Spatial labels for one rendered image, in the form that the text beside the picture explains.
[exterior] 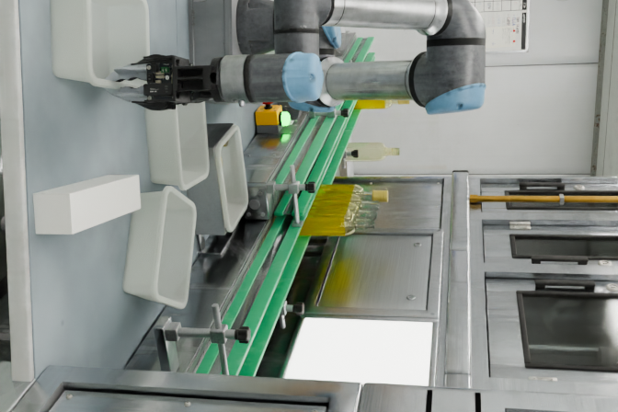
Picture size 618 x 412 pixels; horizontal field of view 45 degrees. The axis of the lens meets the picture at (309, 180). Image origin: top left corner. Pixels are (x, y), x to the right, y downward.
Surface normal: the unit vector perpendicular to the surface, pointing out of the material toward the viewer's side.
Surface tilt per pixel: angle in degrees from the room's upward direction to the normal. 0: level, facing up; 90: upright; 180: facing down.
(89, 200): 0
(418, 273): 90
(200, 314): 90
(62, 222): 90
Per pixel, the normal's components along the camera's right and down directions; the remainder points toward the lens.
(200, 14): -0.21, 0.07
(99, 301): 0.98, 0.00
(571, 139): -0.19, 0.40
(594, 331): -0.08, -0.92
